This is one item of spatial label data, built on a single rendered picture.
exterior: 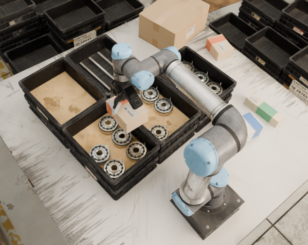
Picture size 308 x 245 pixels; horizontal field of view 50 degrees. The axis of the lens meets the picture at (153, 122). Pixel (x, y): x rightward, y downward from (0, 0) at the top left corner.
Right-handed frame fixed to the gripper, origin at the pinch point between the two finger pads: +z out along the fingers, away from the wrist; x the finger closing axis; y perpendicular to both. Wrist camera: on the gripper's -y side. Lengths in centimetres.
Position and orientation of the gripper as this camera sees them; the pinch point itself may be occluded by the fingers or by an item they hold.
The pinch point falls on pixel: (127, 109)
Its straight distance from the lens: 151.0
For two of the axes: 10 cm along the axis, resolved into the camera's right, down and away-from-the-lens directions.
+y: -6.2, -6.6, 4.2
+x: -7.8, 4.9, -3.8
